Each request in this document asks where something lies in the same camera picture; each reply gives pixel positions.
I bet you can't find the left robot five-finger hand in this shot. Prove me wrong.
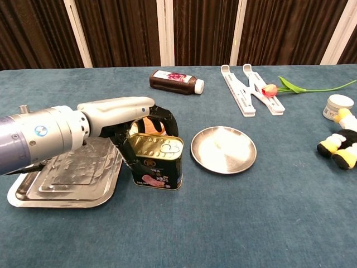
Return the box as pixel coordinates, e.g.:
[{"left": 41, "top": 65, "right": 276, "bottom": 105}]
[{"left": 76, "top": 96, "right": 179, "bottom": 171}]

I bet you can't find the gold sardine tin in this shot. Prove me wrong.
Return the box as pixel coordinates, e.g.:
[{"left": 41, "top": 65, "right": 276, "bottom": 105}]
[{"left": 128, "top": 132, "right": 185, "bottom": 190}]

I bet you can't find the dark juice bottle white cap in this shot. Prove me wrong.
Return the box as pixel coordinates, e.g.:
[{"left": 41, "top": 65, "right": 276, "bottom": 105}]
[{"left": 149, "top": 69, "right": 205, "bottom": 95}]

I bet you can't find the dark brown curtain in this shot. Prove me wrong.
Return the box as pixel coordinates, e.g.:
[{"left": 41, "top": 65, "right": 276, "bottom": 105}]
[{"left": 0, "top": 0, "right": 357, "bottom": 70}]

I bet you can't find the rectangular stainless steel tray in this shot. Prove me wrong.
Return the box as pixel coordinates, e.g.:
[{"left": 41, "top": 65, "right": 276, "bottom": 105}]
[{"left": 7, "top": 136, "right": 125, "bottom": 209}]

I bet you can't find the round stainless steel plate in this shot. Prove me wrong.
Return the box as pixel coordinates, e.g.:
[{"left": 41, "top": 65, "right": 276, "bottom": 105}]
[{"left": 190, "top": 126, "right": 257, "bottom": 174}]

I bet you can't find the white folding laptop stand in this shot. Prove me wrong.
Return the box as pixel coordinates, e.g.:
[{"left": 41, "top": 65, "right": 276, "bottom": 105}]
[{"left": 220, "top": 63, "right": 286, "bottom": 117}]

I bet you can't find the blue felt table cover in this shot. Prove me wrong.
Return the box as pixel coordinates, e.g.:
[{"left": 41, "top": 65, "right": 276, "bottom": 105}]
[{"left": 0, "top": 63, "right": 357, "bottom": 268}]

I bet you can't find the artificial pink tulip flower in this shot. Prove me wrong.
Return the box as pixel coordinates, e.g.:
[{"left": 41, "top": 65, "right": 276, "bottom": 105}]
[{"left": 261, "top": 75, "right": 357, "bottom": 98}]

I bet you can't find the small white jar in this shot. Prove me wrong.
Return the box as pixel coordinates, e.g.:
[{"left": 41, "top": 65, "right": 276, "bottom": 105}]
[{"left": 322, "top": 94, "right": 355, "bottom": 121}]

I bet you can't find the penguin plush toy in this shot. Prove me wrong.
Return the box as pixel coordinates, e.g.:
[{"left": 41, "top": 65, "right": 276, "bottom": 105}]
[{"left": 316, "top": 108, "right": 357, "bottom": 170}]

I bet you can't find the white frame post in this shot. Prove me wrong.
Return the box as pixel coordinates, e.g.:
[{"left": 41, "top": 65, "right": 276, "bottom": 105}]
[
  {"left": 63, "top": 0, "right": 93, "bottom": 69},
  {"left": 320, "top": 0, "right": 357, "bottom": 65},
  {"left": 156, "top": 0, "right": 176, "bottom": 67},
  {"left": 229, "top": 0, "right": 248, "bottom": 66}
]

